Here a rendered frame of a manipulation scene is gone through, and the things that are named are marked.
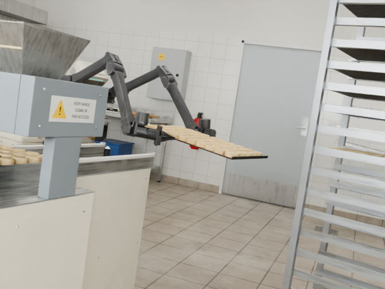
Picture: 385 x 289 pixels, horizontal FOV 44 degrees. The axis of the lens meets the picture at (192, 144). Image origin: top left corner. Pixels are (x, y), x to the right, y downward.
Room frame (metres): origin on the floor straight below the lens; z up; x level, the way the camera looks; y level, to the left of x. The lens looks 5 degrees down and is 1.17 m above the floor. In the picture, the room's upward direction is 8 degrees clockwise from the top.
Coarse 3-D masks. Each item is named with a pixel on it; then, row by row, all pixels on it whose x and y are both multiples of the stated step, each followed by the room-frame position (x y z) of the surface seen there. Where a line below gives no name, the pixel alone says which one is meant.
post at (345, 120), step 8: (360, 32) 2.39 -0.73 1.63; (352, 80) 2.39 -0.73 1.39; (344, 120) 2.39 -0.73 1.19; (344, 136) 2.38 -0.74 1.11; (344, 144) 2.39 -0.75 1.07; (336, 160) 2.39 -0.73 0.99; (336, 192) 2.40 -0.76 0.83; (328, 208) 2.39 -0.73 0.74; (328, 224) 2.38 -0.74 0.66; (328, 232) 2.38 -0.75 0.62; (320, 248) 2.39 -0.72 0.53; (320, 264) 2.39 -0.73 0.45
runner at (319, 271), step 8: (320, 272) 2.38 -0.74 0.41; (328, 272) 2.36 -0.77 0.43; (336, 280) 2.31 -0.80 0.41; (344, 280) 2.31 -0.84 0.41; (352, 280) 2.29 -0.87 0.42; (360, 280) 2.27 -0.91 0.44; (360, 288) 2.24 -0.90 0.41; (368, 288) 2.25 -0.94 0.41; (376, 288) 2.23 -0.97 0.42; (384, 288) 2.21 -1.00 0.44
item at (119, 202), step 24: (144, 168) 2.19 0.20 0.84; (96, 192) 1.87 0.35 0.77; (120, 192) 2.03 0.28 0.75; (144, 192) 2.22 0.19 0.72; (96, 216) 1.89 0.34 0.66; (120, 216) 2.05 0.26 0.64; (96, 240) 1.91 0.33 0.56; (120, 240) 2.08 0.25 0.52; (96, 264) 1.93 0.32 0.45; (120, 264) 2.10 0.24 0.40; (96, 288) 1.95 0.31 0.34; (120, 288) 2.13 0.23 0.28
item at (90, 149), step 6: (84, 144) 2.25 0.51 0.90; (90, 144) 2.29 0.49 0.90; (96, 144) 2.33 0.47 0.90; (102, 144) 2.38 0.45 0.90; (30, 150) 1.93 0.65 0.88; (36, 150) 1.96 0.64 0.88; (42, 150) 2.00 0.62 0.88; (84, 150) 2.25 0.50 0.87; (90, 150) 2.29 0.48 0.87; (96, 150) 2.34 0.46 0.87; (102, 150) 2.38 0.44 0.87; (84, 156) 2.26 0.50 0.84; (90, 156) 2.30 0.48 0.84; (96, 156) 2.35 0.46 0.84
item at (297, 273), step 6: (294, 270) 2.03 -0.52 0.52; (300, 276) 2.01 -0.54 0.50; (306, 276) 2.00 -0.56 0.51; (312, 276) 1.98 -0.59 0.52; (318, 276) 1.97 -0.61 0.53; (318, 282) 1.97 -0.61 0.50; (324, 282) 1.95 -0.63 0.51; (330, 282) 1.94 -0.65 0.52; (336, 282) 1.93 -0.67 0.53; (336, 288) 1.92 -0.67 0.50; (342, 288) 1.91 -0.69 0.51; (348, 288) 1.90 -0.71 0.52; (354, 288) 1.89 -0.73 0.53
